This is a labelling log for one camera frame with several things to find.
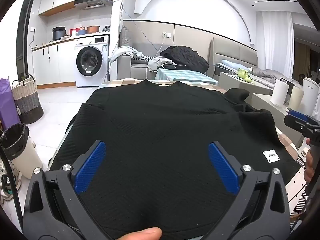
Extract white curtain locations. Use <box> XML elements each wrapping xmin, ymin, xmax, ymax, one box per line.
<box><xmin>261</xmin><ymin>11</ymin><xmax>295</xmax><ymax>79</ymax></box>

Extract black padded jacket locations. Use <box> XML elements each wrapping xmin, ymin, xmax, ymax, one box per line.
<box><xmin>160</xmin><ymin>45</ymin><xmax>209</xmax><ymax>72</ymax></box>

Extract teal checkered cloth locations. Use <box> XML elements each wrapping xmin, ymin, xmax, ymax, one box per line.
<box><xmin>155</xmin><ymin>69</ymin><xmax>219</xmax><ymax>85</ymax></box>

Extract grey sofa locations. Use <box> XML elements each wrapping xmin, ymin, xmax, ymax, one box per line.
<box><xmin>117</xmin><ymin>26</ymin><xmax>160</xmax><ymax>80</ymax></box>

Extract white air purifier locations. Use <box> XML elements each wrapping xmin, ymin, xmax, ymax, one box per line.
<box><xmin>302</xmin><ymin>77</ymin><xmax>320</xmax><ymax>117</ymax></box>

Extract light blue pillow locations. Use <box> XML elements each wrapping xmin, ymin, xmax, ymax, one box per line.
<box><xmin>221</xmin><ymin>59</ymin><xmax>250</xmax><ymax>72</ymax></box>

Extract black sweater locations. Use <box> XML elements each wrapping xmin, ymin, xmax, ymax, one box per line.
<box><xmin>49</xmin><ymin>79</ymin><xmax>302</xmax><ymax>235</ymax></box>

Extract black cooking pot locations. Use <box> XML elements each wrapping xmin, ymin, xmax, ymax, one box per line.
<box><xmin>52</xmin><ymin>26</ymin><xmax>66</xmax><ymax>41</ymax></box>

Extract green toy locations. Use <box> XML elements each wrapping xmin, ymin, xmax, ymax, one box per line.
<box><xmin>236</xmin><ymin>68</ymin><xmax>255</xmax><ymax>83</ymax></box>

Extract bed with grey bedding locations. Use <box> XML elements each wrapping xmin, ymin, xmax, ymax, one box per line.
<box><xmin>212</xmin><ymin>37</ymin><xmax>292</xmax><ymax>90</ymax></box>

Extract white washing machine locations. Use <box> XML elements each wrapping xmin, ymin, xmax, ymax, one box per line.
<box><xmin>74</xmin><ymin>35</ymin><xmax>110</xmax><ymax>88</ymax></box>

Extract person's right hand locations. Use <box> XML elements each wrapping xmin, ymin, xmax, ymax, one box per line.
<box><xmin>305</xmin><ymin>138</ymin><xmax>317</xmax><ymax>183</ymax></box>

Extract cream paper roll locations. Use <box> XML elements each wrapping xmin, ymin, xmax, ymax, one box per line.
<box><xmin>289</xmin><ymin>86</ymin><xmax>304</xmax><ymax>113</ymax></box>

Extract steel range hood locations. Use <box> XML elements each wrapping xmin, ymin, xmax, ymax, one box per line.
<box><xmin>74</xmin><ymin>0</ymin><xmax>105</xmax><ymax>10</ymax></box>

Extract person's left hand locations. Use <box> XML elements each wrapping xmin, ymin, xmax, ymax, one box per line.
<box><xmin>117</xmin><ymin>227</ymin><xmax>163</xmax><ymax>240</ymax></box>

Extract sneakers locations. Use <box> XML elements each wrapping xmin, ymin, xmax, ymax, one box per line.
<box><xmin>0</xmin><ymin>160</ymin><xmax>22</xmax><ymax>200</ymax></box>

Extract black white patterned cloth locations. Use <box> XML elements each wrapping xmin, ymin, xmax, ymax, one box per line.
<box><xmin>287</xmin><ymin>180</ymin><xmax>308</xmax><ymax>216</ymax></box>

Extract beige low cabinet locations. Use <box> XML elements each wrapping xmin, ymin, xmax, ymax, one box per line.
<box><xmin>251</xmin><ymin>92</ymin><xmax>307</xmax><ymax>143</ymax></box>

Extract light grey blanket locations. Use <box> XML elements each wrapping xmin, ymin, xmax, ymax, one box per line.
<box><xmin>109</xmin><ymin>46</ymin><xmax>145</xmax><ymax>63</ymax></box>

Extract black framed door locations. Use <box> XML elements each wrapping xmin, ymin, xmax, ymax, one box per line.
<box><xmin>15</xmin><ymin>0</ymin><xmax>35</xmax><ymax>82</ymax></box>

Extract trash bin with black bag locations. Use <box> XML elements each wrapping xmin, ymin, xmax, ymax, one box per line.
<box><xmin>0</xmin><ymin>123</ymin><xmax>43</xmax><ymax>178</ymax></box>

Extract purple bag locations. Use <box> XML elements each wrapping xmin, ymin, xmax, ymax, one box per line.
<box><xmin>0</xmin><ymin>78</ymin><xmax>20</xmax><ymax>130</ymax></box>

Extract beige side table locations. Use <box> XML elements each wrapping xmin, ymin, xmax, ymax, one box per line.
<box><xmin>219</xmin><ymin>71</ymin><xmax>275</xmax><ymax>96</ymax></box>

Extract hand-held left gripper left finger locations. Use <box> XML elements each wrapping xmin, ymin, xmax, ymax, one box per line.
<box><xmin>22</xmin><ymin>140</ymin><xmax>115</xmax><ymax>240</ymax></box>

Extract white paper towel roll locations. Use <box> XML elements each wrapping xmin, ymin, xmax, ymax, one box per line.
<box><xmin>271</xmin><ymin>79</ymin><xmax>290</xmax><ymax>105</ymax></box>

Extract woven laundry basket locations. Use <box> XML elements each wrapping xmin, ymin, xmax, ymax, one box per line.
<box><xmin>11</xmin><ymin>74</ymin><xmax>44</xmax><ymax>125</ymax></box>

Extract white crumpled clothes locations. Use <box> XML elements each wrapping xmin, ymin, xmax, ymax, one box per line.
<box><xmin>147</xmin><ymin>56</ymin><xmax>174</xmax><ymax>72</ymax></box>

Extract brown blue checkered tablecloth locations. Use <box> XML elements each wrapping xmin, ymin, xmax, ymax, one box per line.
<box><xmin>47</xmin><ymin>79</ymin><xmax>310</xmax><ymax>215</ymax></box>

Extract white kitchen counter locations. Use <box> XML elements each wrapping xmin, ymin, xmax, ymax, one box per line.
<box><xmin>31</xmin><ymin>39</ymin><xmax>77</xmax><ymax>87</ymax></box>

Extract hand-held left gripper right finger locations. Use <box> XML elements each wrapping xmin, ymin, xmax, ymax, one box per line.
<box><xmin>200</xmin><ymin>141</ymin><xmax>291</xmax><ymax>240</ymax></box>

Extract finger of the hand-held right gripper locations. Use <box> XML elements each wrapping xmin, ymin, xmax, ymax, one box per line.
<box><xmin>284</xmin><ymin>109</ymin><xmax>320</xmax><ymax>140</ymax></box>

